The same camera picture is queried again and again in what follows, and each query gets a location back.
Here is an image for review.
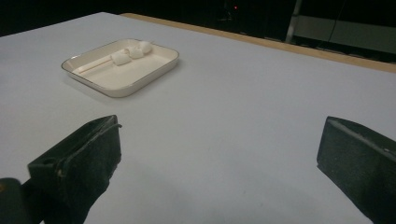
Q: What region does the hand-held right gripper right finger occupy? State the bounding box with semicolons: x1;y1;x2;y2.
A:
316;116;396;224

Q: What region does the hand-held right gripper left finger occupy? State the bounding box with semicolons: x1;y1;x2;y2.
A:
27;114;123;224

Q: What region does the cream rectangular tray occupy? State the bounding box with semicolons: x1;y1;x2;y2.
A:
61;37;180;99

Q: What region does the wooden skewer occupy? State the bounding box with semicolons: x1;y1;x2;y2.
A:
78;39;156;75

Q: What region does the grey panel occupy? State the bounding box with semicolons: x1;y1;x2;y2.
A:
293;14;396;56

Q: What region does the metal stand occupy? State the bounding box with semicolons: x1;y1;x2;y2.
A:
285;0;304;44

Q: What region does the dark device with red light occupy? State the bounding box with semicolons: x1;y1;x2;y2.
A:
216;0;260;27

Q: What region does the black cable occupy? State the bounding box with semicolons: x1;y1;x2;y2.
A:
317;0;347;49

